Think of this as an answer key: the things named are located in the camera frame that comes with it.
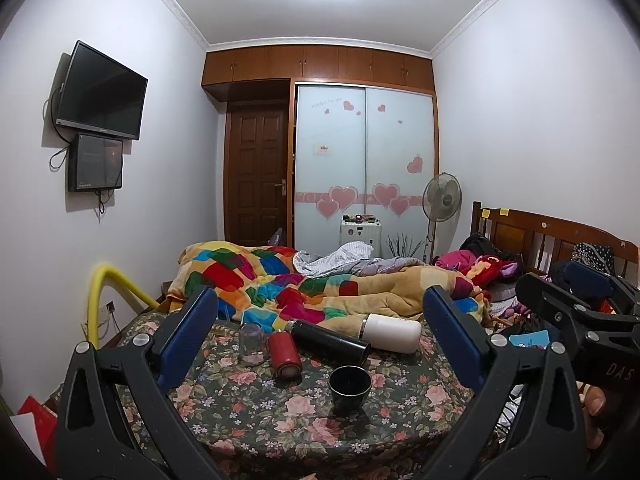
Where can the dried twigs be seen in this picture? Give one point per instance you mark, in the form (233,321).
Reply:
(402,246)

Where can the wall-mounted television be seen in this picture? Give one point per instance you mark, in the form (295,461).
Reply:
(100,91)

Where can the black thermos bottle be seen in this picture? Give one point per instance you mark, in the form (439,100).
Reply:
(330,342)

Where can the yellow foam tube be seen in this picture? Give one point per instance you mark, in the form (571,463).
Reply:
(92,310)

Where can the floral bed sheet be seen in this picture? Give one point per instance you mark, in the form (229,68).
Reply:
(280,425)

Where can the standing fan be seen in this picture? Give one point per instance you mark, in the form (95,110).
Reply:
(441,195)

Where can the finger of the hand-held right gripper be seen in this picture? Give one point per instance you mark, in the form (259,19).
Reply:
(550,301)
(590,276)

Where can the red cup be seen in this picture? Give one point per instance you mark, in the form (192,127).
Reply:
(283,356)

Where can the sliding-door wardrobe with hearts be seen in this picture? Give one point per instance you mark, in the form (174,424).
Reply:
(365,160)

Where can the colourful patchwork blanket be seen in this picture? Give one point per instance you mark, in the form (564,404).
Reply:
(280,280)

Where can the wall outlet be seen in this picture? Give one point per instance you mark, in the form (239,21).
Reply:
(106,308)

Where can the white bottle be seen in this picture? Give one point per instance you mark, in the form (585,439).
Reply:
(395,333)

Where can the red paper bag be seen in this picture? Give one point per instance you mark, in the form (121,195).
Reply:
(37,410)

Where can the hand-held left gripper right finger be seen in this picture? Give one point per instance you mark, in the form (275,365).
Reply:
(450,340)

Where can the person's right hand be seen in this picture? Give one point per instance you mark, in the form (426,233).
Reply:
(595,402)

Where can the black cup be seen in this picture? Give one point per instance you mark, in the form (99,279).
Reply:
(350,401)

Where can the wooden headboard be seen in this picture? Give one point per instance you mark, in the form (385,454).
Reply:
(510,231)

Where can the black bag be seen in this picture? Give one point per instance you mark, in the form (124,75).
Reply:
(477,245)

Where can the brown wooden door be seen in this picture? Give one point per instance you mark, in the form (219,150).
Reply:
(255,170)

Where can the wooden overhead cabinet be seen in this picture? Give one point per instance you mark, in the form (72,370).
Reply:
(320,62)

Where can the pink clothing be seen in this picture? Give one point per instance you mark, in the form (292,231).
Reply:
(455,260)

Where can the grey cloth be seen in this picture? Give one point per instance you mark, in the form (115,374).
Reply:
(345,255)

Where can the clear glass cup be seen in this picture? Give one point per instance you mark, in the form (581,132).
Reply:
(251,346)

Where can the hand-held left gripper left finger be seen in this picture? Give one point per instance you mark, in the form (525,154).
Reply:
(192,332)

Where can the white appliance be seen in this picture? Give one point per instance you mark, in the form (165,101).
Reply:
(361,237)

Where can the blue booklet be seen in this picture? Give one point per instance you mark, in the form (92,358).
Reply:
(530,338)

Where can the polka-dot bag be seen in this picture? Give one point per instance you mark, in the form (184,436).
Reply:
(592,255)

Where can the small wall-mounted monitor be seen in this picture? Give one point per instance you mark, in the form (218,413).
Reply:
(95,162)

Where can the red plush toy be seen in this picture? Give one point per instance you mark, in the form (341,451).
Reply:
(487,267)

